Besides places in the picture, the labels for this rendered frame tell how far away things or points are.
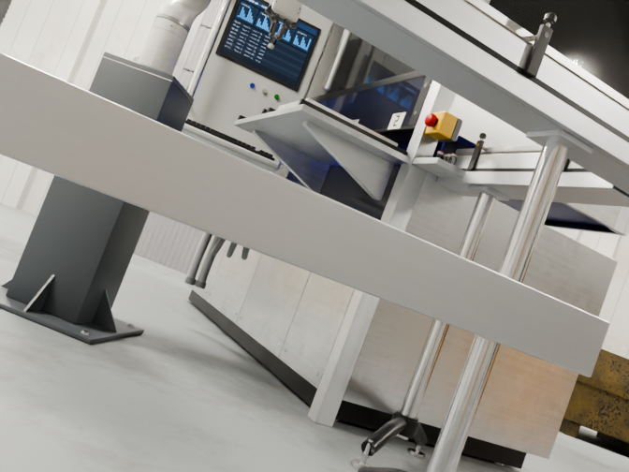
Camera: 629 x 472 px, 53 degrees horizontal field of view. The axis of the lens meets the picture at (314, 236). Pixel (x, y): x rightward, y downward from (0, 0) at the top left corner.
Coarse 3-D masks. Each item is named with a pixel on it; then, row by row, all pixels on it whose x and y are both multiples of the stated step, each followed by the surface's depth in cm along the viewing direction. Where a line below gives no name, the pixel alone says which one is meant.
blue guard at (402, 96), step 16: (416, 80) 214; (352, 96) 257; (368, 96) 243; (384, 96) 231; (400, 96) 220; (416, 96) 210; (352, 112) 251; (368, 112) 238; (384, 112) 227; (400, 112) 216
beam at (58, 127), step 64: (0, 64) 79; (0, 128) 79; (64, 128) 82; (128, 128) 86; (128, 192) 86; (192, 192) 90; (256, 192) 94; (320, 256) 99; (384, 256) 104; (448, 256) 109; (448, 320) 110; (512, 320) 116; (576, 320) 123
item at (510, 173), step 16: (480, 144) 186; (464, 160) 192; (480, 160) 185; (496, 160) 178; (512, 160) 172; (528, 160) 167; (464, 176) 189; (480, 176) 182; (496, 176) 176; (512, 176) 170; (528, 176) 164; (576, 176) 150; (592, 176) 145; (464, 192) 200; (512, 192) 177; (560, 192) 159; (576, 192) 153; (592, 192) 148; (608, 192) 143; (624, 192) 141
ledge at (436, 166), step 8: (416, 160) 195; (424, 160) 191; (432, 160) 187; (440, 160) 185; (424, 168) 196; (432, 168) 192; (440, 168) 188; (448, 168) 187; (456, 168) 188; (440, 176) 200; (448, 176) 195; (456, 176) 192
